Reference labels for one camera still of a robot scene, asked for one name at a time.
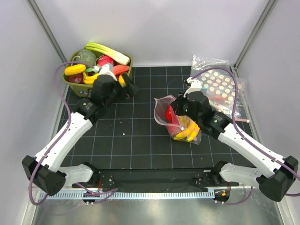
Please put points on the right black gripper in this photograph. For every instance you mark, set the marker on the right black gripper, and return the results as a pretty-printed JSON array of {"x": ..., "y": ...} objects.
[{"x": 177, "y": 104}]

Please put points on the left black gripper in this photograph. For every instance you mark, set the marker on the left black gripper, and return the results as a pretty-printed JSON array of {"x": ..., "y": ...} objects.
[{"x": 130, "y": 91}]

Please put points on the yellow banana bunch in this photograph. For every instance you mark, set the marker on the yellow banana bunch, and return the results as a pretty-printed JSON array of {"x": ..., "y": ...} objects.
[{"x": 190, "y": 131}]

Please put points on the clear pink zip bag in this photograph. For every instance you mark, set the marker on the clear pink zip bag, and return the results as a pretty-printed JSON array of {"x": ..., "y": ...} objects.
[{"x": 159, "y": 116}]

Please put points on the red bell pepper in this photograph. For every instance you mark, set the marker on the red bell pepper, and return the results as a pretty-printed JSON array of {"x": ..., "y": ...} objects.
[{"x": 171, "y": 116}]

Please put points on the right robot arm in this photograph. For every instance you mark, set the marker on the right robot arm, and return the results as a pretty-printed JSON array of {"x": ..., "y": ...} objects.
[{"x": 272, "y": 173}]

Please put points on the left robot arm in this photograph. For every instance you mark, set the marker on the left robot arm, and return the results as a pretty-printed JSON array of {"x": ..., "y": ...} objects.
[{"x": 44, "y": 169}]

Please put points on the stack of dotted zip bags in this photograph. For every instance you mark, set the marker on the stack of dotted zip bags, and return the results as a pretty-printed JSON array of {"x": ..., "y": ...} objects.
[{"x": 222, "y": 91}]

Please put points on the yellow lemon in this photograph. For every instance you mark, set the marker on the yellow lemon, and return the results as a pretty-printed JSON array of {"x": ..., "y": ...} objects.
[{"x": 121, "y": 81}]

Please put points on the red watermelon slice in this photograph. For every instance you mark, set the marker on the red watermelon slice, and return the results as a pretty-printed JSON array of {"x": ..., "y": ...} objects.
[{"x": 119, "y": 69}]

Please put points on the green white leek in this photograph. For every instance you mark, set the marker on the green white leek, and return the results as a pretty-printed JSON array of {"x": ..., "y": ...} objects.
[{"x": 115, "y": 55}]

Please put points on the pink dragon fruit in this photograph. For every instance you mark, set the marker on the pink dragon fruit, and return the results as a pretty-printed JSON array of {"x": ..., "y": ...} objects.
[{"x": 104, "y": 59}]

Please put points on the small yellow banana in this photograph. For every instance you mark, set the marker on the small yellow banana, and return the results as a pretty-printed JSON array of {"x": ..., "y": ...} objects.
[{"x": 89, "y": 79}]

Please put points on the olive green plastic basket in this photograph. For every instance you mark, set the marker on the olive green plastic basket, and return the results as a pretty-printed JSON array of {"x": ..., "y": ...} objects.
[{"x": 83, "y": 90}]

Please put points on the dark red apple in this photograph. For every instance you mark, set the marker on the dark red apple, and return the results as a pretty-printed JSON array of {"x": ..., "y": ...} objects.
[{"x": 76, "y": 78}]

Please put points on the green melon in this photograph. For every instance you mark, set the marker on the green melon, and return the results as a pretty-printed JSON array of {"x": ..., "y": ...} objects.
[{"x": 85, "y": 56}]

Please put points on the black grid mat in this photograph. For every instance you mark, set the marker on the black grid mat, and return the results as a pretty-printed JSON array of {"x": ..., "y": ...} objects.
[{"x": 128, "y": 137}]

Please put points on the yellow squash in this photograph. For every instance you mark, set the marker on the yellow squash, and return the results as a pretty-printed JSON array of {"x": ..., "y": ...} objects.
[{"x": 74, "y": 69}]

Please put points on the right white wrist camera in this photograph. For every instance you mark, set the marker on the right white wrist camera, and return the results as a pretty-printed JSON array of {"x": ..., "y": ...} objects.
[{"x": 193, "y": 86}]

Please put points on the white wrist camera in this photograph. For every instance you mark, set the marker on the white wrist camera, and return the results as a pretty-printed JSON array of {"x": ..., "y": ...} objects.
[
  {"x": 106, "y": 69},
  {"x": 193, "y": 86}
]

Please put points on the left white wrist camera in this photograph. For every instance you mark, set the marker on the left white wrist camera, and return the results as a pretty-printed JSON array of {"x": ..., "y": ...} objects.
[{"x": 106, "y": 69}]

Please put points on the slotted cable duct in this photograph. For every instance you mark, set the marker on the slotted cable duct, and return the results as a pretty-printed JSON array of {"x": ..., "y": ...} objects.
[{"x": 83, "y": 195}]

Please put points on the left aluminium frame post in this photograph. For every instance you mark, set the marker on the left aluminium frame post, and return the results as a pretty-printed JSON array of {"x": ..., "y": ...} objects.
[{"x": 46, "y": 28}]

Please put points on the aluminium frame post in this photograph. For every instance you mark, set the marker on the aluminium frame post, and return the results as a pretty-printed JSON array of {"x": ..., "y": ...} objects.
[
  {"x": 255, "y": 31},
  {"x": 46, "y": 28}
]

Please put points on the right aluminium frame post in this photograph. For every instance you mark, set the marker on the right aluminium frame post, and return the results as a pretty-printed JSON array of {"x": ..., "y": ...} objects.
[{"x": 255, "y": 31}]

